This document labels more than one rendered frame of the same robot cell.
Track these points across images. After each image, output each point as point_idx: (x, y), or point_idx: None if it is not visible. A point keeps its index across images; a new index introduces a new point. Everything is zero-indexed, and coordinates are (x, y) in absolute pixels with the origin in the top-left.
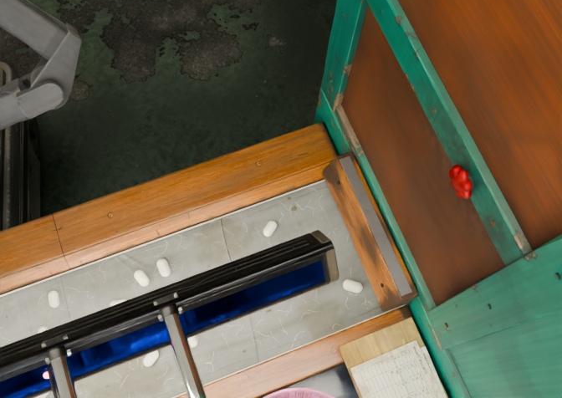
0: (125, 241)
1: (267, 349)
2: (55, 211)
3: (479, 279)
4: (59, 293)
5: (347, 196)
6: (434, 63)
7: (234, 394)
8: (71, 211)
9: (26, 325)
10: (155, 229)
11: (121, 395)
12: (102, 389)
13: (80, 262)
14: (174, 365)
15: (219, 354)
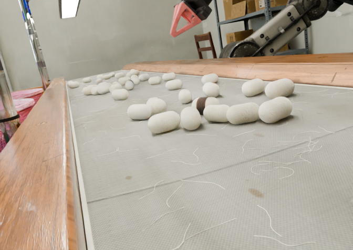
0: (297, 72)
1: (123, 210)
2: None
3: None
4: (217, 83)
5: None
6: None
7: (21, 154)
8: (305, 54)
9: (184, 85)
10: (336, 72)
11: (99, 118)
12: (113, 111)
13: (253, 76)
14: (124, 130)
15: (130, 155)
